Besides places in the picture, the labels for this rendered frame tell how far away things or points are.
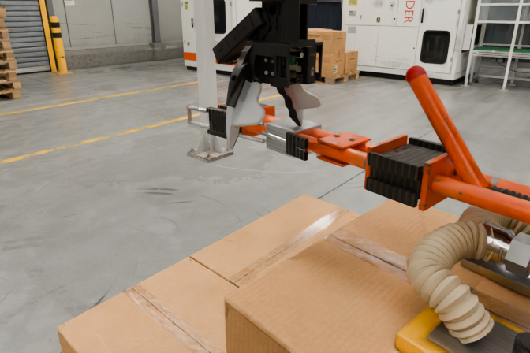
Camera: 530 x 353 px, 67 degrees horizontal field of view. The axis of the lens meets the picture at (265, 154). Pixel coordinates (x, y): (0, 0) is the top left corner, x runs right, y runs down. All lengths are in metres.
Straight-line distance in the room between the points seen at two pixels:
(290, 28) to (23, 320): 1.86
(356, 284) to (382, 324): 0.07
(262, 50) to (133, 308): 0.81
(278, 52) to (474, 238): 0.31
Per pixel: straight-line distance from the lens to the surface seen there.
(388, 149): 0.54
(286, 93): 0.60
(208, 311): 1.09
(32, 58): 9.80
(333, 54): 7.27
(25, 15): 9.77
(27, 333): 2.06
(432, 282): 0.43
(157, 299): 1.16
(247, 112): 0.52
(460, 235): 0.49
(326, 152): 0.57
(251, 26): 0.55
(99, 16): 10.51
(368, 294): 0.52
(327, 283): 0.52
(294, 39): 0.51
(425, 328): 0.46
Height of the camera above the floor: 1.26
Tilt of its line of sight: 20 degrees down
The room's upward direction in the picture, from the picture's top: straight up
